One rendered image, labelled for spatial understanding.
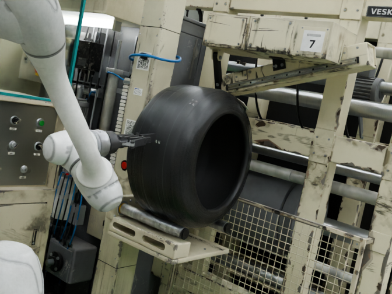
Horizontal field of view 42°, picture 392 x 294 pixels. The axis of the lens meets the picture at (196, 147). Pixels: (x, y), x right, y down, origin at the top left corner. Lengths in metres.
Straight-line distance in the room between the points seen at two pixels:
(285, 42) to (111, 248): 1.13
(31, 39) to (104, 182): 0.49
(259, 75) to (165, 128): 0.63
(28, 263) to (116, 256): 1.15
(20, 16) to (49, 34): 0.07
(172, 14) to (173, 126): 0.58
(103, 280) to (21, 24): 1.46
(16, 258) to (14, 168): 1.11
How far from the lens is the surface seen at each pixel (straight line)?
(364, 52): 2.11
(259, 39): 2.17
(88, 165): 1.41
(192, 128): 1.82
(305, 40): 2.07
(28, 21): 1.12
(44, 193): 2.27
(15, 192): 2.19
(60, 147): 1.53
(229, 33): 2.26
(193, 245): 2.16
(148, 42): 2.19
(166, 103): 1.91
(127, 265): 2.33
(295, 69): 2.22
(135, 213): 2.06
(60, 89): 1.31
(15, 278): 1.13
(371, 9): 2.34
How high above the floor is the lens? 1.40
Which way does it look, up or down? 5 degrees down
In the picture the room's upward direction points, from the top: 11 degrees clockwise
